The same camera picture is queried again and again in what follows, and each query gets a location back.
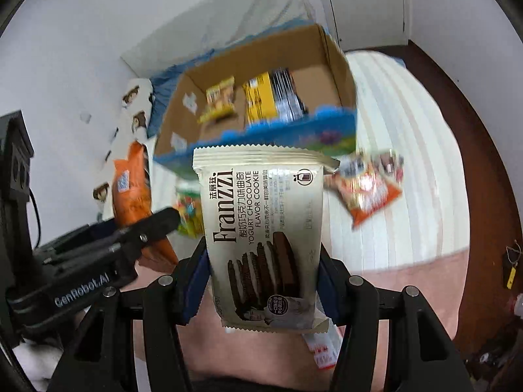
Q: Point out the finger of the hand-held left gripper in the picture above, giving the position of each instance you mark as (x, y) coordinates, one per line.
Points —
(90, 233)
(159, 222)

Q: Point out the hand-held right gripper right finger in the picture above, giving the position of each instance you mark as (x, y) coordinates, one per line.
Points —
(327, 294)

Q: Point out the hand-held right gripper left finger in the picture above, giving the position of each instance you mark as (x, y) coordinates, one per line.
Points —
(195, 281)

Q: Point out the cream chocolate cookie packet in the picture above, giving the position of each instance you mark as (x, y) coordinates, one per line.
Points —
(261, 212)

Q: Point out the cardboard box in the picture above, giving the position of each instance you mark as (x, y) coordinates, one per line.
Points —
(318, 85)

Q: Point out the colourful candy bag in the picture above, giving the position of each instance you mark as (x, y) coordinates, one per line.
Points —
(188, 214)

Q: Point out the red and silver snack packet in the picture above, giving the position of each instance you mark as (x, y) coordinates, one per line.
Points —
(322, 349)

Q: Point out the pink cloth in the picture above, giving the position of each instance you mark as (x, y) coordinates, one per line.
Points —
(253, 359)

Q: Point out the orange cartoon face snack bag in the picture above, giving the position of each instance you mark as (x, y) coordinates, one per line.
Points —
(367, 192)

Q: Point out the bear printed cloth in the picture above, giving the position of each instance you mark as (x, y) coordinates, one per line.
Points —
(137, 98)

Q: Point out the blue blanket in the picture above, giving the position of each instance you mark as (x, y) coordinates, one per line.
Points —
(163, 90)

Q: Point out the small yellow snack packet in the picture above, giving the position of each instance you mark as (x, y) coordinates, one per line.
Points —
(218, 100)

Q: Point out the yellow snack pack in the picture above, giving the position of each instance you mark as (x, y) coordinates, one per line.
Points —
(259, 98)

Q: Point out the black snack packet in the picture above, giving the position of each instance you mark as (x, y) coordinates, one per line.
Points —
(288, 94)

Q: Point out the white pillow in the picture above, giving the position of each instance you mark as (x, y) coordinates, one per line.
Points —
(229, 20)

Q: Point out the white door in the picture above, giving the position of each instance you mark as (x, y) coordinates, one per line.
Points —
(363, 4)

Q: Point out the clear wall sticker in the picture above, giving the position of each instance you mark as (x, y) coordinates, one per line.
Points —
(84, 117)

